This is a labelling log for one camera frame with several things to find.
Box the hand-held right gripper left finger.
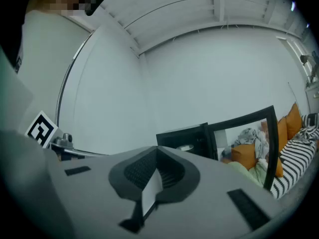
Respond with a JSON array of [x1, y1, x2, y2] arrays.
[[48, 145, 158, 239]]

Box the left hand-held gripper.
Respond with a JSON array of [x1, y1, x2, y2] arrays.
[[24, 110, 108, 162]]

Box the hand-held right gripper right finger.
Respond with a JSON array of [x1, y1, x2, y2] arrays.
[[149, 145, 286, 239]]

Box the black cabinet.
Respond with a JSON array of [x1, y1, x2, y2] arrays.
[[156, 105, 279, 191]]

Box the light green blanket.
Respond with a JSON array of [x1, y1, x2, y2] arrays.
[[228, 159, 269, 188]]

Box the orange cushion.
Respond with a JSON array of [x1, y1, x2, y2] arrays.
[[276, 117, 289, 154], [285, 103, 304, 140], [231, 143, 284, 178]]

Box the grey crumpled clothes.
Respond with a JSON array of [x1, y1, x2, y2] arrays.
[[235, 127, 270, 160]]

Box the black white striped blanket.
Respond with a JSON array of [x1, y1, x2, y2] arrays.
[[270, 113, 319, 199]]

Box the black head-mounted camera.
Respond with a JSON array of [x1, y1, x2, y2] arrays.
[[85, 0, 105, 16]]

